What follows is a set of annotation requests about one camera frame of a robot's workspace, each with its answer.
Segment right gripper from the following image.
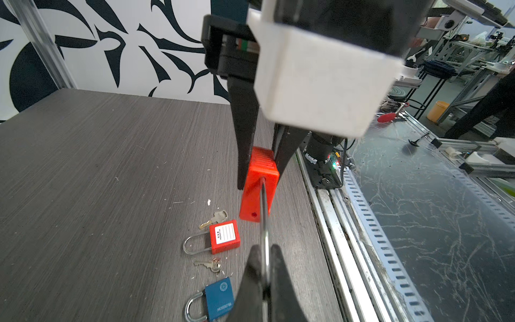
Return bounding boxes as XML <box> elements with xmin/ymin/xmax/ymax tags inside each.
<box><xmin>201</xmin><ymin>15</ymin><xmax>309</xmax><ymax>190</ymax></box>

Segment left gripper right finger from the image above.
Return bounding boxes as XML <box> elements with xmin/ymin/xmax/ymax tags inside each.
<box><xmin>268</xmin><ymin>244</ymin><xmax>308</xmax><ymax>322</ymax></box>

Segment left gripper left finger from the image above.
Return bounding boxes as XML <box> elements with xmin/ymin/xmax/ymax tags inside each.
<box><xmin>227</xmin><ymin>245</ymin><xmax>264</xmax><ymax>322</ymax></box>

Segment blue padlock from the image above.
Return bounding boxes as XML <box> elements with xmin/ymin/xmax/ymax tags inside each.
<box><xmin>184</xmin><ymin>258</ymin><xmax>235</xmax><ymax>321</ymax></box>

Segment red padlock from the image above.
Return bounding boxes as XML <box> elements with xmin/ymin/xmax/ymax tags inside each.
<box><xmin>240</xmin><ymin>147</ymin><xmax>280</xmax><ymax>284</ymax></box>
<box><xmin>182</xmin><ymin>210</ymin><xmax>241</xmax><ymax>256</ymax></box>

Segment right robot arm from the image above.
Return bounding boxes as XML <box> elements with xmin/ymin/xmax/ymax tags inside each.
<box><xmin>201</xmin><ymin>1</ymin><xmax>431</xmax><ymax>189</ymax></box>

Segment red spatula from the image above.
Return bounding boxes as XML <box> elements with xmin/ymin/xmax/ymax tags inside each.
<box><xmin>377</xmin><ymin>103</ymin><xmax>409</xmax><ymax>123</ymax></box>

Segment black ladle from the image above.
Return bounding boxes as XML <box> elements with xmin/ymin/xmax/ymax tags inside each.
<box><xmin>409</xmin><ymin>132</ymin><xmax>430</xmax><ymax>148</ymax></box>

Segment yellow bucket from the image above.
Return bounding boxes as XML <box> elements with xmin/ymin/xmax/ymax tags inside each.
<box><xmin>426</xmin><ymin>101</ymin><xmax>450</xmax><ymax>123</ymax></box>

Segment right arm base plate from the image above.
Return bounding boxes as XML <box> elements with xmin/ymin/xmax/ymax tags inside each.
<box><xmin>300</xmin><ymin>131</ymin><xmax>354</xmax><ymax>190</ymax></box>

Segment white cable duct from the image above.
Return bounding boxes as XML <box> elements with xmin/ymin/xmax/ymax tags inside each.
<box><xmin>344</xmin><ymin>169</ymin><xmax>433</xmax><ymax>321</ymax></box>

